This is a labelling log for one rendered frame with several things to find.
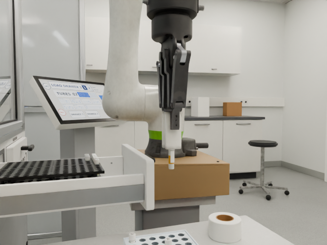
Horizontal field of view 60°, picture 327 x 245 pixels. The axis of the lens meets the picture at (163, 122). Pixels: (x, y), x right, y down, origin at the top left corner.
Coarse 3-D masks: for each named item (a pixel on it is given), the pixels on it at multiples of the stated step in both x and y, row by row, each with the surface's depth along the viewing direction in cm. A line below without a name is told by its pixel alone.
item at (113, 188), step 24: (0, 168) 74; (120, 168) 84; (0, 192) 53; (24, 192) 54; (48, 192) 55; (72, 192) 57; (96, 192) 58; (120, 192) 60; (144, 192) 62; (0, 216) 53
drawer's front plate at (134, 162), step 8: (128, 152) 77; (136, 152) 71; (128, 160) 77; (136, 160) 68; (144, 160) 61; (152, 160) 60; (128, 168) 77; (136, 168) 69; (144, 168) 62; (152, 168) 60; (144, 176) 62; (152, 176) 60; (152, 184) 60; (152, 192) 61; (144, 200) 62; (152, 200) 61; (152, 208) 61
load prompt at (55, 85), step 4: (52, 84) 147; (56, 84) 150; (60, 84) 152; (64, 84) 155; (68, 84) 157; (72, 84) 160; (76, 84) 163; (80, 84) 166; (56, 88) 147; (60, 88) 150; (64, 88) 152; (68, 88) 154; (72, 88) 157; (76, 88) 160; (80, 88) 163; (84, 88) 165; (88, 88) 168
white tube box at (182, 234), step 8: (168, 232) 55; (176, 232) 55; (184, 232) 56; (128, 240) 52; (136, 240) 52; (144, 240) 53; (152, 240) 52; (160, 240) 52; (176, 240) 53; (184, 240) 53; (192, 240) 52
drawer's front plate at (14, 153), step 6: (24, 138) 102; (12, 144) 85; (18, 144) 89; (24, 144) 101; (6, 150) 79; (12, 150) 80; (18, 150) 89; (24, 150) 101; (12, 156) 80; (18, 156) 88; (24, 156) 100
